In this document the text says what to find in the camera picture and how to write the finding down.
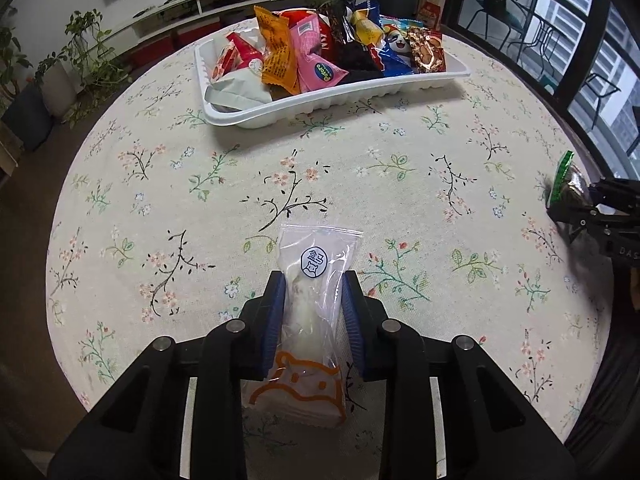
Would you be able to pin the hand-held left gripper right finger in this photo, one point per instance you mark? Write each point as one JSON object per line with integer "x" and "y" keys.
{"x": 355, "y": 325}

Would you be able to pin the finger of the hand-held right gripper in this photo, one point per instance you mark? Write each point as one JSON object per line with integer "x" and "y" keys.
{"x": 610, "y": 187}
{"x": 575, "y": 216}

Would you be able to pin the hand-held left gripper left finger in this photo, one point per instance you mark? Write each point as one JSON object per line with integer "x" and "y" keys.
{"x": 275, "y": 320}

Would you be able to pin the green snack packet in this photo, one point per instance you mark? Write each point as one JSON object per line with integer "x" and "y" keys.
{"x": 562, "y": 175}

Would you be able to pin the clear packet with orange print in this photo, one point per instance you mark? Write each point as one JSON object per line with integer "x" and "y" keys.
{"x": 310, "y": 270}

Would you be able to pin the white plastic tray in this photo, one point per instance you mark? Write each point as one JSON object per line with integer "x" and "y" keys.
{"x": 310, "y": 105}

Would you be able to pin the brown foil candy packet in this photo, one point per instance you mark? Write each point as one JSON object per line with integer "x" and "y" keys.
{"x": 427, "y": 52}

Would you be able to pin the long pale green packet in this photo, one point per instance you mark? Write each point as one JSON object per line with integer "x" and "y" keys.
{"x": 240, "y": 87}

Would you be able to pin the light blue panda packet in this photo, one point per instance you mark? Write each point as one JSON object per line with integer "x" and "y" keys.
{"x": 400, "y": 42}

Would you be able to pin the pink snack packet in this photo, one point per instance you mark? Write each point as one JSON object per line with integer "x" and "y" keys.
{"x": 315, "y": 65}

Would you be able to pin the orange snack packet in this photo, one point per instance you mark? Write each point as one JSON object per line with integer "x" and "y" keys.
{"x": 275, "y": 55}

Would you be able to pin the dark brown snack packet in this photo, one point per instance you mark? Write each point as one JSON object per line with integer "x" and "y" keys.
{"x": 355, "y": 60}

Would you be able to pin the red and white snack packet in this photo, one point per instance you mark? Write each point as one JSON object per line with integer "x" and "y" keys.
{"x": 235, "y": 55}

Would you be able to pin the blue and yellow snack packet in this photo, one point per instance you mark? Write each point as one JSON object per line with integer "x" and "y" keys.
{"x": 370, "y": 10}

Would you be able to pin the black triangular snack packet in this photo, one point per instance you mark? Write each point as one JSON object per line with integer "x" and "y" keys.
{"x": 342, "y": 20}

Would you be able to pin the person's right forearm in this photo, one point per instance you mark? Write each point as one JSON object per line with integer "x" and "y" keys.
{"x": 615, "y": 360}

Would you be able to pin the black balcony chair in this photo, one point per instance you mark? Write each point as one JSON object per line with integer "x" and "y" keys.
{"x": 495, "y": 0}

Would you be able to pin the red gift bag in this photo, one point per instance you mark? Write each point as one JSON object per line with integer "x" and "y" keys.
{"x": 430, "y": 12}

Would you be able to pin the red storage box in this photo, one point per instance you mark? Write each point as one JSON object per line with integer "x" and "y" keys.
{"x": 197, "y": 32}
{"x": 150, "y": 52}

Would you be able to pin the plant in white ribbed pot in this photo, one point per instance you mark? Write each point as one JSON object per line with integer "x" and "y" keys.
{"x": 57, "y": 90}

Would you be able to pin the trailing green plant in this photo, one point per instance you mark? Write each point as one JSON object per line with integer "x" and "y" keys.
{"x": 90, "y": 60}

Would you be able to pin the leafy tree in dark pot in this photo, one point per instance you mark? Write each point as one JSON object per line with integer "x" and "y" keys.
{"x": 27, "y": 115}

